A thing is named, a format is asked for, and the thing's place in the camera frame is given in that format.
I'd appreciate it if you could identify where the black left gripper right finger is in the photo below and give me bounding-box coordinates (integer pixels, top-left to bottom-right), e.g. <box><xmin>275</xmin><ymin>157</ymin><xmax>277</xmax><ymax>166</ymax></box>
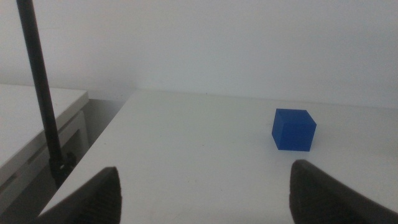
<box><xmin>289</xmin><ymin>159</ymin><xmax>398</xmax><ymax>224</ymax></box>

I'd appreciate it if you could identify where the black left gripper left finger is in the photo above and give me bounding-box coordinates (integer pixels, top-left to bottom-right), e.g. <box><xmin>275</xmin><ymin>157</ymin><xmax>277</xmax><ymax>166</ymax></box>
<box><xmin>30</xmin><ymin>167</ymin><xmax>123</xmax><ymax>224</ymax></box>

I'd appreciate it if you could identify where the blue cube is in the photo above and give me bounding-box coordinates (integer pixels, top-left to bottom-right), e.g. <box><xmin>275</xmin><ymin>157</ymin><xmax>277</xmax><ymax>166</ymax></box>
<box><xmin>271</xmin><ymin>108</ymin><xmax>317</xmax><ymax>152</ymax></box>

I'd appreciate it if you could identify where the white side table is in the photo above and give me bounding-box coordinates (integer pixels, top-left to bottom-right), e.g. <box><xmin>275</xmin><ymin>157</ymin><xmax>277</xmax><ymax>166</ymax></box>
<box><xmin>0</xmin><ymin>83</ymin><xmax>90</xmax><ymax>215</ymax></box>

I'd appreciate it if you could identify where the black stand pole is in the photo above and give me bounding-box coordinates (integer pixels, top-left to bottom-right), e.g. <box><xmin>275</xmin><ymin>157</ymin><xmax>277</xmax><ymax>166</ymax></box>
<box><xmin>16</xmin><ymin>0</ymin><xmax>77</xmax><ymax>189</ymax></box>

